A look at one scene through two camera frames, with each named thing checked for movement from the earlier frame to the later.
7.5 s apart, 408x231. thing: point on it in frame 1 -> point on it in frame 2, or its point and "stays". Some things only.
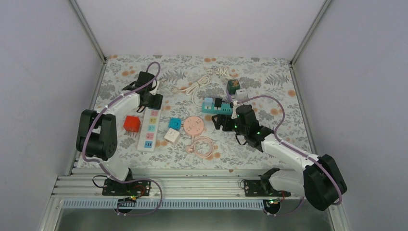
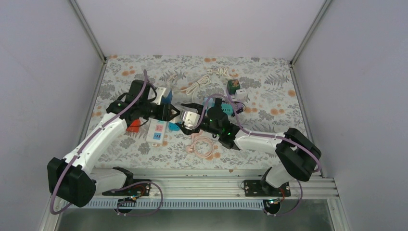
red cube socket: x=132 y=123 stays
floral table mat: x=178 y=133 stays
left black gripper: x=157 y=103 -> x=164 y=114
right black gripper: x=226 y=117 -> x=194 y=105
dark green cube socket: x=232 y=85 stays
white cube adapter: x=241 y=94 stays
